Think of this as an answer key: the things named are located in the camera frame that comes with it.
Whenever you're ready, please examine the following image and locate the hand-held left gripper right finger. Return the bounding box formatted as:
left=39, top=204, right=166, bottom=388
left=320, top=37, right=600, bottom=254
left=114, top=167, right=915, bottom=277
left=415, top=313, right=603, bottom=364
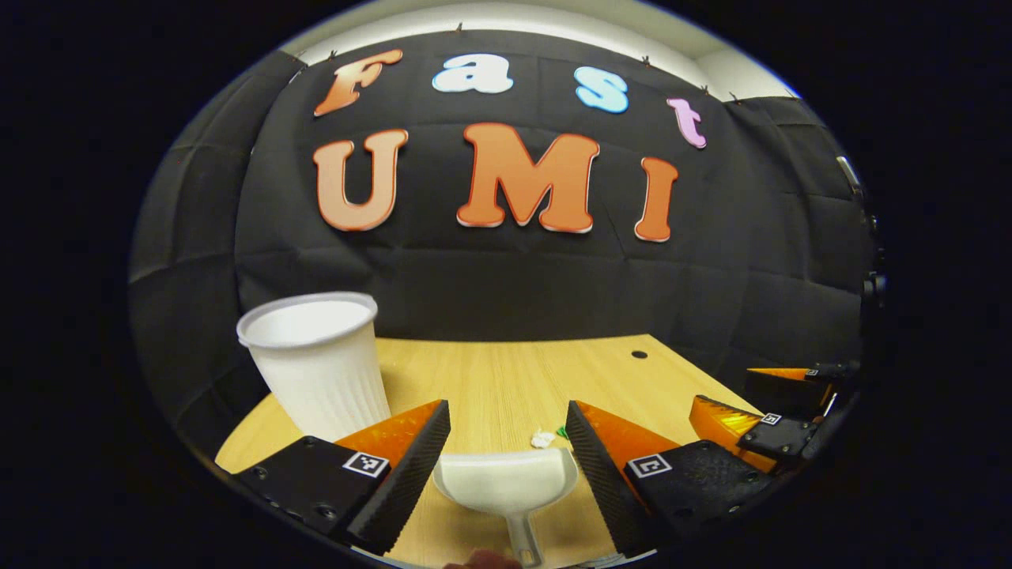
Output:
left=565, top=399, right=780, bottom=558

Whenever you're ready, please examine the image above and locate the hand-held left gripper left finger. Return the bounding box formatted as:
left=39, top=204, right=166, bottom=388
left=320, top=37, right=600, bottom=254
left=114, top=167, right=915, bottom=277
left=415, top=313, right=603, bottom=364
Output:
left=236, top=399, right=452, bottom=557

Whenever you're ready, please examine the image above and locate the white plastic dustpan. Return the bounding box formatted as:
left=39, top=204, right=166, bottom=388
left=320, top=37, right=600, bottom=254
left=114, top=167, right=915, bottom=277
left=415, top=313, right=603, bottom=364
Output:
left=432, top=448, right=580, bottom=568

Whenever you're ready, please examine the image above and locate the white ribbed garbage bin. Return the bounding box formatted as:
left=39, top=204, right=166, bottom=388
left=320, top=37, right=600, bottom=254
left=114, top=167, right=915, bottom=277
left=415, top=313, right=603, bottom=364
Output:
left=236, top=292, right=393, bottom=443

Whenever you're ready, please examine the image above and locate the dark metal stand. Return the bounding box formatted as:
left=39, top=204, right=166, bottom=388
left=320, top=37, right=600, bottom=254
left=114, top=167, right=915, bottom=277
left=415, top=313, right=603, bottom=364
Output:
left=836, top=155, right=890, bottom=305

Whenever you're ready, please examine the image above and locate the row of small cloth clips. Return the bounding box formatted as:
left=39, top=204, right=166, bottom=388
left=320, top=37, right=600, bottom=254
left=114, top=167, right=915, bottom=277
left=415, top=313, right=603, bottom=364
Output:
left=289, top=22, right=746, bottom=105

